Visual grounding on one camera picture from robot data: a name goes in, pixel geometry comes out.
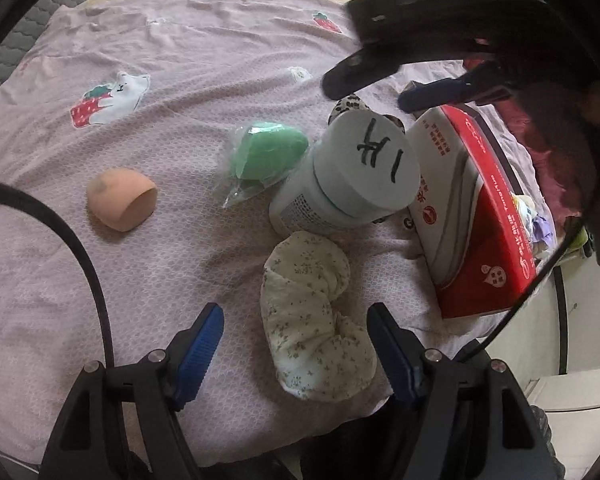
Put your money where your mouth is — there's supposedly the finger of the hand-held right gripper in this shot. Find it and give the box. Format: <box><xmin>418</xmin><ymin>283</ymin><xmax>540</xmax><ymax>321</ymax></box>
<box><xmin>397</xmin><ymin>62</ymin><xmax>511</xmax><ymax>111</ymax></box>
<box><xmin>322</xmin><ymin>47</ymin><xmax>406</xmax><ymax>101</ymax></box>

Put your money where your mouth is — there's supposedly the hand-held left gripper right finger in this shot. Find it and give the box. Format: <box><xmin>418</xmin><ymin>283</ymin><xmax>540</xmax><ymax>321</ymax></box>
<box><xmin>366</xmin><ymin>301</ymin><xmax>556</xmax><ymax>480</ymax></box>

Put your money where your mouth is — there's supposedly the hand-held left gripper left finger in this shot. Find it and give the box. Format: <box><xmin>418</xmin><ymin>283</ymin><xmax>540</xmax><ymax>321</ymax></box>
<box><xmin>39</xmin><ymin>302</ymin><xmax>226</xmax><ymax>480</ymax></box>

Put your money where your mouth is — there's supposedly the cream floral cloth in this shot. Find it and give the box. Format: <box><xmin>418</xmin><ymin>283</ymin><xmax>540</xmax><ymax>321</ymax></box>
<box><xmin>260</xmin><ymin>231</ymin><xmax>378</xmax><ymax>403</ymax></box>

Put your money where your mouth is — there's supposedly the red and white cardboard box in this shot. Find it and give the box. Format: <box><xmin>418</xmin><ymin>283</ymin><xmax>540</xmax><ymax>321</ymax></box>
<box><xmin>407</xmin><ymin>105</ymin><xmax>538</xmax><ymax>320</ymax></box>

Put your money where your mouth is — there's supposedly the leopard print cloth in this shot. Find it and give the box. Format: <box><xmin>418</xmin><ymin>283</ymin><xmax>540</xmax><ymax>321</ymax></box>
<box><xmin>328</xmin><ymin>92</ymin><xmax>408</xmax><ymax>133</ymax></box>

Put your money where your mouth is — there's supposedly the white plastic canister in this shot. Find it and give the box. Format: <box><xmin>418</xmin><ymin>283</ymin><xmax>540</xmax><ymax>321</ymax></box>
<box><xmin>268</xmin><ymin>110</ymin><xmax>422</xmax><ymax>238</ymax></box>

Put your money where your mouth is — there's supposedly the pink strawberry print bedsheet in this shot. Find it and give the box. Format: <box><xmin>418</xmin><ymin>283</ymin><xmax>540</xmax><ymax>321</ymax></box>
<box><xmin>0</xmin><ymin>0</ymin><xmax>571</xmax><ymax>466</ymax></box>

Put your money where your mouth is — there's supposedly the green sponge in plastic bag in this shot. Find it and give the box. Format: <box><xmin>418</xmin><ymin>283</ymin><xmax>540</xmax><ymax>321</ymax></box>
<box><xmin>222</xmin><ymin>121</ymin><xmax>311</xmax><ymax>209</ymax></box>

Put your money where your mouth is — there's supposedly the peach makeup sponge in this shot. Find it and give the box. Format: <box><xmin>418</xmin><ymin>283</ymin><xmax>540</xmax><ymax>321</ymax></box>
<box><xmin>86</xmin><ymin>169</ymin><xmax>158</xmax><ymax>232</ymax></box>

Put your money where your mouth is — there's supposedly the purple plush toy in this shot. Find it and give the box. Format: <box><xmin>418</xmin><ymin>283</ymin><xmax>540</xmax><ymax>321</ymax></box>
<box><xmin>512</xmin><ymin>192</ymin><xmax>558</xmax><ymax>256</ymax></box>

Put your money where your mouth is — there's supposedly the grey quilted mattress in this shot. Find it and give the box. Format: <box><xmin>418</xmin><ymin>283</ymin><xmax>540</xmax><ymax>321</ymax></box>
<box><xmin>0</xmin><ymin>0</ymin><xmax>146</xmax><ymax>111</ymax></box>

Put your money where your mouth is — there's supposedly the black cable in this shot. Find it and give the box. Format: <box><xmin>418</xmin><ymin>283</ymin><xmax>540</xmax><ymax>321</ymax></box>
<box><xmin>0</xmin><ymin>178</ymin><xmax>116</xmax><ymax>368</ymax></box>
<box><xmin>460</xmin><ymin>217</ymin><xmax>586</xmax><ymax>361</ymax></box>

